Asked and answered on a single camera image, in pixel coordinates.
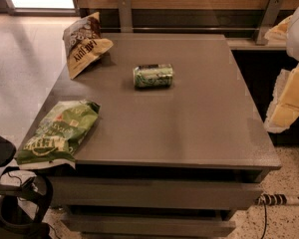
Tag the upper grey drawer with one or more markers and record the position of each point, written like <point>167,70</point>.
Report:
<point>153,193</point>

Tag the right metal bracket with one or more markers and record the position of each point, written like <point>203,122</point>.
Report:
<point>268,19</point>

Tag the white power strip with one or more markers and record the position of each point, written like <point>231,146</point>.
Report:
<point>277,199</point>

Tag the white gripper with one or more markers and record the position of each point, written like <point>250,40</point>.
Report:
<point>284,105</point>

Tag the left metal bracket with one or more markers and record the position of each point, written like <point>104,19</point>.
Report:
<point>125,16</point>

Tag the green chip bag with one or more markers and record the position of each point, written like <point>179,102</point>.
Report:
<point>58,135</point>

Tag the lower grey drawer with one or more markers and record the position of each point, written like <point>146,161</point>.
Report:
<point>138,226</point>

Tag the green soda can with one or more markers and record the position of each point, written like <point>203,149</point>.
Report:
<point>153,76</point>

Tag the brown cream chip bag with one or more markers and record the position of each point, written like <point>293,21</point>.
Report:
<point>84,44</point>

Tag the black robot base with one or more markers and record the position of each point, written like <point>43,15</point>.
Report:
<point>37,189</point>

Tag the grey drawer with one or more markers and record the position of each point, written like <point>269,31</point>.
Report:
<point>153,193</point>
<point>138,226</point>

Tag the metal bracket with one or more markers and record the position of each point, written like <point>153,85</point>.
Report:
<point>268,19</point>
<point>125,16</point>

